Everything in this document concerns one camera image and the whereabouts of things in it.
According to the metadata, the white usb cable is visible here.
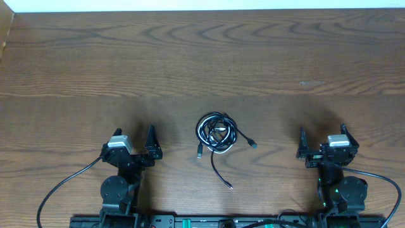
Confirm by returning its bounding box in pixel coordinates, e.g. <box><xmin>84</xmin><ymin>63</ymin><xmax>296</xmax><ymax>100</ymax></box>
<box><xmin>196</xmin><ymin>114</ymin><xmax>237</xmax><ymax>155</ymax></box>

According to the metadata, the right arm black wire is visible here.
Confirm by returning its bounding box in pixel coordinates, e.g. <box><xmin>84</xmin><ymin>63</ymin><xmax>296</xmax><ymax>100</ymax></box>
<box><xmin>341</xmin><ymin>166</ymin><xmax>402</xmax><ymax>228</ymax></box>

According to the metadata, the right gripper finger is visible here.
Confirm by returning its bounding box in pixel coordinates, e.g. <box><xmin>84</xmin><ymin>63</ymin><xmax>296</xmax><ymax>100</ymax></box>
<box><xmin>340</xmin><ymin>123</ymin><xmax>359</xmax><ymax>146</ymax></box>
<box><xmin>299</xmin><ymin>127</ymin><xmax>309</xmax><ymax>151</ymax></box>

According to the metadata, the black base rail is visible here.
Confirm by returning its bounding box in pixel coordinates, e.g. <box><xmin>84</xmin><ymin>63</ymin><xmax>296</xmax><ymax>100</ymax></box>
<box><xmin>69</xmin><ymin>214</ymin><xmax>389</xmax><ymax>228</ymax></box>

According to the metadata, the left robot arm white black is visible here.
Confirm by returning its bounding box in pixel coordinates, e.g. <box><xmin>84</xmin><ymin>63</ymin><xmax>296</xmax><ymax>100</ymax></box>
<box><xmin>99</xmin><ymin>125</ymin><xmax>163</xmax><ymax>228</ymax></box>

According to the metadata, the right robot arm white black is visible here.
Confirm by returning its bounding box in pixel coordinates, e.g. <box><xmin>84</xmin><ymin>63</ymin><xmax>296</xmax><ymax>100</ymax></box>
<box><xmin>296</xmin><ymin>124</ymin><xmax>368</xmax><ymax>227</ymax></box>

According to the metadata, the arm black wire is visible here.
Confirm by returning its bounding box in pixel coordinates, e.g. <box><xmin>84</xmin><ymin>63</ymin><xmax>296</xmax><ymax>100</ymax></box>
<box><xmin>341</xmin><ymin>166</ymin><xmax>402</xmax><ymax>228</ymax></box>
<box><xmin>36</xmin><ymin>155</ymin><xmax>105</xmax><ymax>228</ymax></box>

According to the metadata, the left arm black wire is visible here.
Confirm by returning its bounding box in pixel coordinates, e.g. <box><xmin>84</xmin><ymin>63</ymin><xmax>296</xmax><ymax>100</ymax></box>
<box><xmin>36</xmin><ymin>155</ymin><xmax>105</xmax><ymax>228</ymax></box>

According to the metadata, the black usb cable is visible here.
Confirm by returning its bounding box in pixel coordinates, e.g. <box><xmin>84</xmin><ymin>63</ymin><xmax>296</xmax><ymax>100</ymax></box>
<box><xmin>195</xmin><ymin>111</ymin><xmax>258</xmax><ymax>190</ymax></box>

